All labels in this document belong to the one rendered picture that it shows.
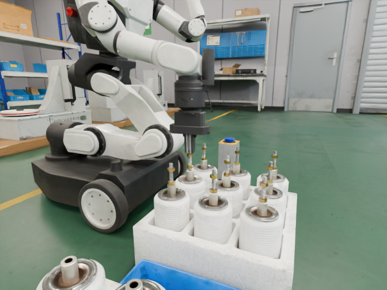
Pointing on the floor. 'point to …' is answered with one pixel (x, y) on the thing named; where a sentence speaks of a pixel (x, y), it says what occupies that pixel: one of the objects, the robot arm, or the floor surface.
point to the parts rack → (29, 72)
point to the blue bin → (172, 278)
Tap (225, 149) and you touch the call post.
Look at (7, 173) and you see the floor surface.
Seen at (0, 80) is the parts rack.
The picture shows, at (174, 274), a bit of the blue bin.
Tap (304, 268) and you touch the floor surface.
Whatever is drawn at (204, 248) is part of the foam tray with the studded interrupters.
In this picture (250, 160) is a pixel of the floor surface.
